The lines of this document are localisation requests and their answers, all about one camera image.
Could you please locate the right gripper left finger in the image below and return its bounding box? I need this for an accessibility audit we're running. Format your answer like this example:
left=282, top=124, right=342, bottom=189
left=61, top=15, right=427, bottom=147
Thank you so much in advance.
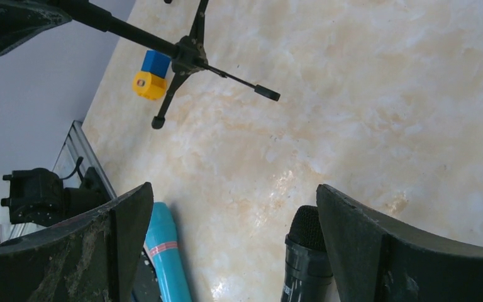
left=0, top=182, right=153, bottom=301

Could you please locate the light blue microphone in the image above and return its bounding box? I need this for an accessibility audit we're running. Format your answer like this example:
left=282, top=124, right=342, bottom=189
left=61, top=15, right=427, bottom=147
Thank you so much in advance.
left=144, top=202, right=192, bottom=302

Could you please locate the black microphone orange end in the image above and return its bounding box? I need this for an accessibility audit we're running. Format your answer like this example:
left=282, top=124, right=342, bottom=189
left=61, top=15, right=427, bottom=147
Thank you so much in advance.
left=280, top=205, right=333, bottom=301

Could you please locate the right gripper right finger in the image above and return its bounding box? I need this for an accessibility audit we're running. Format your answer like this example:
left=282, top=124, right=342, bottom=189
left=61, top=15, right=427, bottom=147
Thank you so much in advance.
left=316, top=184, right=483, bottom=301

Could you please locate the black tripod clip stand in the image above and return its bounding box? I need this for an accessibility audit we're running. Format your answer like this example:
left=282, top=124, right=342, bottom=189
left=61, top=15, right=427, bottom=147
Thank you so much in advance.
left=49, top=0, right=280, bottom=130

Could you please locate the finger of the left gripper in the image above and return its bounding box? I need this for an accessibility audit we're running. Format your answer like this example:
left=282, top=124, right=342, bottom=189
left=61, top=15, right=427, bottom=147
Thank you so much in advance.
left=0, top=1, right=72, bottom=57

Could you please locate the yellow and blue toy block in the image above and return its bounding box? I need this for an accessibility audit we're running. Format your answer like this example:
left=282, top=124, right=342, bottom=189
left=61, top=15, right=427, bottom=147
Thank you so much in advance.
left=133, top=50, right=171, bottom=101

